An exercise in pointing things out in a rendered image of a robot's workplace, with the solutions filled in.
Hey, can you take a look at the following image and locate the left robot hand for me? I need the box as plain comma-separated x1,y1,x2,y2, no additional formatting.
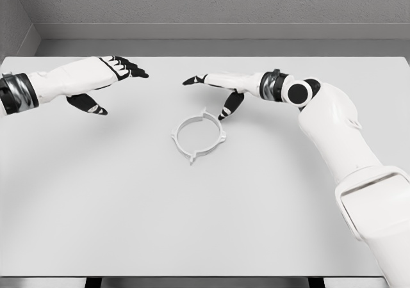
53,56,150,116

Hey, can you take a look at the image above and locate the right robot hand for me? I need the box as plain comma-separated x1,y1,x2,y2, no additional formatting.
182,72,259,121

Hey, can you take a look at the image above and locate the white pipe clamp half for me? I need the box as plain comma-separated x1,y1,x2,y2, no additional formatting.
191,107,229,158
170,115,204,168

